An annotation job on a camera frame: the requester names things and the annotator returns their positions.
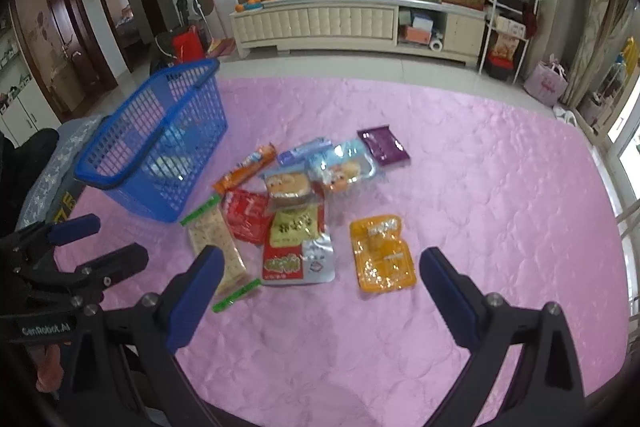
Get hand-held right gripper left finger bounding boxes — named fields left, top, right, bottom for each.
left=60, top=244, right=226, bottom=427

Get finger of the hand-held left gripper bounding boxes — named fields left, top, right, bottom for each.
left=11, top=242, right=150, bottom=308
left=0, top=213, right=101, bottom=269

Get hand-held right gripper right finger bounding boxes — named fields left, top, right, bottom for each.
left=418, top=247, right=587, bottom=427

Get green-ended cracker packet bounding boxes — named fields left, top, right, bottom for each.
left=180, top=194, right=263, bottom=314

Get clear orange snack packet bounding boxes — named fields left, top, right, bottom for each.
left=349, top=214, right=418, bottom=294

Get red and silver snack packet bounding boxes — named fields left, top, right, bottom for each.
left=261, top=237, right=337, bottom=286

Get yellow snack packet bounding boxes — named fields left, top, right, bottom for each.
left=267, top=204, right=326, bottom=248

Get blue plastic basket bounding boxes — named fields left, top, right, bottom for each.
left=74, top=58, right=229, bottom=224

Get large light blue pastry packet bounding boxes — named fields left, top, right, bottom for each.
left=306, top=139, right=379, bottom=194

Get person's left hand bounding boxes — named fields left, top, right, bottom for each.
left=35, top=341, right=66, bottom=394

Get grey patterned cushion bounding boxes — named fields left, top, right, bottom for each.
left=15, top=114, right=108, bottom=233

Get pink quilted blanket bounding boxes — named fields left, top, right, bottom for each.
left=50, top=74, right=631, bottom=427

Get white kitchen cabinet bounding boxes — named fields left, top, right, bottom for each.
left=0, top=92, right=48, bottom=148

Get orange long sausage packet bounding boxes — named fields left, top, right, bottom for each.
left=212, top=143, right=278, bottom=194

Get small cartoon pastry packet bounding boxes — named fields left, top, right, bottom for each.
left=260, top=167, right=317, bottom=210

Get dark purple snack packet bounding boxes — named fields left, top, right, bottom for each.
left=356, top=125, right=412, bottom=168

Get purple-blue bar packet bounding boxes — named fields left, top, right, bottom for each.
left=278, top=137, right=333, bottom=166

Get brown wooden door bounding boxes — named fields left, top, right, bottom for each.
left=45, top=0, right=101, bottom=75

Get red bag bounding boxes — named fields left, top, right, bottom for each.
left=172, top=25, right=205, bottom=64

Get white slippers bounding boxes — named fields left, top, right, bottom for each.
left=552, top=104, right=579, bottom=128

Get pink tote bag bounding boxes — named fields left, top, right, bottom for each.
left=523, top=59, right=569, bottom=108

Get orange box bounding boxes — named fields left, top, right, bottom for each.
left=402, top=26, right=433, bottom=45

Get white metal rack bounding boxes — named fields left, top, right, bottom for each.
left=477, top=0, right=543, bottom=85

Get cream TV cabinet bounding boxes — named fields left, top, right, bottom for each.
left=230, top=0, right=493, bottom=68

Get beige curtain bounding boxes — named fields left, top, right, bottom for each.
left=570, top=0, right=637, bottom=118

